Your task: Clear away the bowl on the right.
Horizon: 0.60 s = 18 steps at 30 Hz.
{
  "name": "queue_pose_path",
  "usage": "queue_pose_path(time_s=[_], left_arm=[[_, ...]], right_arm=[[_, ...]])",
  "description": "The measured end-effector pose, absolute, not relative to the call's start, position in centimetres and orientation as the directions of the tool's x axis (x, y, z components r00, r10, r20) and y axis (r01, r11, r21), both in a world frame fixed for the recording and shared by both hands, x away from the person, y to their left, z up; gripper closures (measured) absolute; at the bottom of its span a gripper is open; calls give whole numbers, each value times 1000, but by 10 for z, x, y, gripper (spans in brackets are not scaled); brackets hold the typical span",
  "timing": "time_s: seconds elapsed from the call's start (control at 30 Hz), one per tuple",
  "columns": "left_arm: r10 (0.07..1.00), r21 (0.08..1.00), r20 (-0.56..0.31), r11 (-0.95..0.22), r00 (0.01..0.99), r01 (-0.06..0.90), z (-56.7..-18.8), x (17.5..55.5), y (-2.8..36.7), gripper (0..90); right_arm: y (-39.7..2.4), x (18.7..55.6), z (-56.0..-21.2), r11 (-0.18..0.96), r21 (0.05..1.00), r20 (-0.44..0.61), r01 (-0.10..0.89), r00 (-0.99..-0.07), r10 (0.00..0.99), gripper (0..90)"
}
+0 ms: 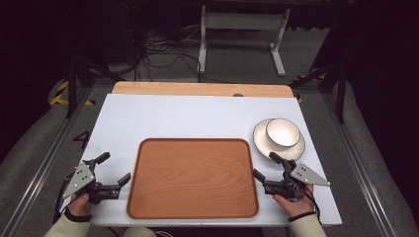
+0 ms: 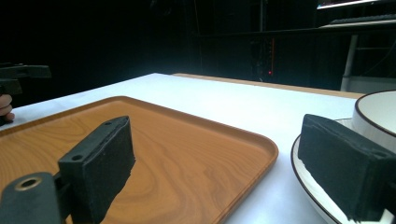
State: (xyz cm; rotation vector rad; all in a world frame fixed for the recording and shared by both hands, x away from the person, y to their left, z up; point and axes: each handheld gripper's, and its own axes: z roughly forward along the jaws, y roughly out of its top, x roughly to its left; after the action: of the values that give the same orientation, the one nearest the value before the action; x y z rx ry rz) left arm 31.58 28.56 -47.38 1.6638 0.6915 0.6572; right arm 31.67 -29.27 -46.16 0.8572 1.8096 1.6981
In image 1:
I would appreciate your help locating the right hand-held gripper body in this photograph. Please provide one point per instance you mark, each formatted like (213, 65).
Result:
(308, 176)

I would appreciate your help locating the brown wooden tray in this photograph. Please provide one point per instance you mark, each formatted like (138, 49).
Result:
(192, 177)

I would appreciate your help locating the white bowl with dark rim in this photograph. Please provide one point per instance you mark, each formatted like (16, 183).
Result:
(282, 132)

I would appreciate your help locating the yellow black floor tape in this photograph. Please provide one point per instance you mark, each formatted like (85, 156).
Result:
(299, 98)
(61, 95)

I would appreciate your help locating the person's left hand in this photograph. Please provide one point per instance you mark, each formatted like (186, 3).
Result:
(80, 205)

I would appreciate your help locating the white metal stand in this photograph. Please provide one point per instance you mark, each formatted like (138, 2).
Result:
(242, 21)

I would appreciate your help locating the light wooden table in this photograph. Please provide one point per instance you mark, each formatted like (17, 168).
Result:
(197, 89)

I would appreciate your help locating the person's right hand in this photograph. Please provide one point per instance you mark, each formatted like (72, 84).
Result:
(294, 206)

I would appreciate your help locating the black wristband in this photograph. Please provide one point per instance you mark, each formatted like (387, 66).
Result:
(77, 217)
(301, 216)

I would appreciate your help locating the white plate with dark rim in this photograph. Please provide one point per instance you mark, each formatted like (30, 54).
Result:
(263, 142)

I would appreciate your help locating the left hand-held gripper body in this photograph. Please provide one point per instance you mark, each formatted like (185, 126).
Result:
(80, 177)

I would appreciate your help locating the white table board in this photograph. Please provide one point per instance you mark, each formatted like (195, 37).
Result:
(158, 115)

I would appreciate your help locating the black tripod stand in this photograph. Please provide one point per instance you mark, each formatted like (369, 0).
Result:
(339, 89)
(70, 85)

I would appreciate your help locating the aluminium floor rail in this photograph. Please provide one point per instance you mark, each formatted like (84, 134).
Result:
(42, 168)
(359, 164)

